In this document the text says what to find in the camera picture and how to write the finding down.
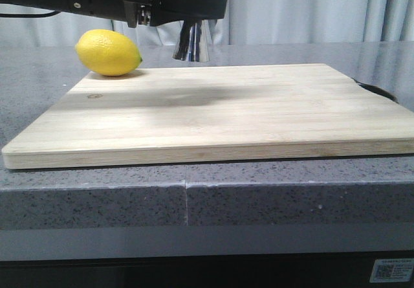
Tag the wooden cutting board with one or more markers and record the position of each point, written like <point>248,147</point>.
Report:
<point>199,114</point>

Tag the yellow lemon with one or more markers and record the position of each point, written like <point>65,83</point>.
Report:
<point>107,52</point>

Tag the steel jigger measuring cup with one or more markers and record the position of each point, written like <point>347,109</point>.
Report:
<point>192,44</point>

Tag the white QR code sticker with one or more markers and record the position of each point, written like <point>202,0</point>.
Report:
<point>392,270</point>

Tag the grey curtain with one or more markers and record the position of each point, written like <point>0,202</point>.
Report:
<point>247,22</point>

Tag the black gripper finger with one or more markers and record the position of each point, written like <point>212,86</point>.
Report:
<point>167,11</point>

